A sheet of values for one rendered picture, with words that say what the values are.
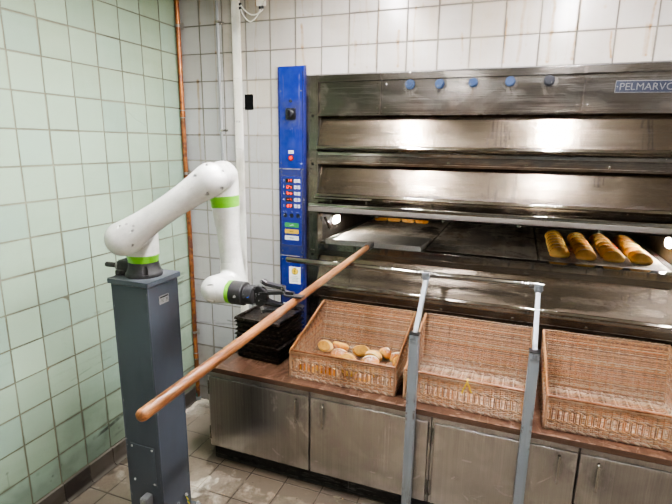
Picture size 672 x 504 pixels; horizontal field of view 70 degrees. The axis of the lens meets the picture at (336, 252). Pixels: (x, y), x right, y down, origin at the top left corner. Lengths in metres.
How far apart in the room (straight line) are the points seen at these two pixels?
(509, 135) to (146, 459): 2.22
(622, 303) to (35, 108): 2.80
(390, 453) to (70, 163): 2.03
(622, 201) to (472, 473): 1.41
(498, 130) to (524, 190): 0.32
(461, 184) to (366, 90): 0.70
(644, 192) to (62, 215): 2.66
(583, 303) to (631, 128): 0.83
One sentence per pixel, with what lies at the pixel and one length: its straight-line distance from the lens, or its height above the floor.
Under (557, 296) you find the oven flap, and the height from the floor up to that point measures 1.02.
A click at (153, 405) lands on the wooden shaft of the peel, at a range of 1.19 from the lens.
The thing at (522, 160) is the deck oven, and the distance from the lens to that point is 2.52.
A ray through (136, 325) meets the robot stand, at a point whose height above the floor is 1.01.
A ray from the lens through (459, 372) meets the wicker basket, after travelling 2.66.
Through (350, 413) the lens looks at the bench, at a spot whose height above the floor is 0.48.
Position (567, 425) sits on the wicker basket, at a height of 0.61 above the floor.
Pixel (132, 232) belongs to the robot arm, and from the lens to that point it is 1.89.
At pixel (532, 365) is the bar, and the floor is 0.90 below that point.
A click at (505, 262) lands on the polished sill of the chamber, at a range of 2.59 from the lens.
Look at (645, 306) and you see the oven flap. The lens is 2.70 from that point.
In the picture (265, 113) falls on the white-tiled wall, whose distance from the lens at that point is 2.88.
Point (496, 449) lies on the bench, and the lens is 2.36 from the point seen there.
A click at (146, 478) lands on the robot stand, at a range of 2.48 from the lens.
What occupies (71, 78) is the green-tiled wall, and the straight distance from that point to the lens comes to 2.64.
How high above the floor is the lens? 1.75
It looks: 13 degrees down
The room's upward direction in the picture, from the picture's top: 1 degrees clockwise
